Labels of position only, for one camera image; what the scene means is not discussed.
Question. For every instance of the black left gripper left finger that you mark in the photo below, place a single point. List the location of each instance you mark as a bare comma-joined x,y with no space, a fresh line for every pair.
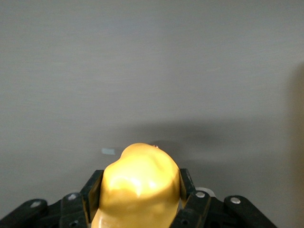
73,209

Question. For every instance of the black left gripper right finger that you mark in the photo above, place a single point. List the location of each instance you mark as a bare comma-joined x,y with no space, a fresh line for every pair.
202,211

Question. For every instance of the yellow potato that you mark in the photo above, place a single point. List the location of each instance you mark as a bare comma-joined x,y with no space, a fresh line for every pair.
140,185

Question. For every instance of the small pale tape scrap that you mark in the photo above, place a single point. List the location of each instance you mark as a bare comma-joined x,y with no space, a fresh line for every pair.
108,151

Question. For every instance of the dark grey table mat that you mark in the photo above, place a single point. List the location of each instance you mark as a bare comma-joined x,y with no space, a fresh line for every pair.
142,71

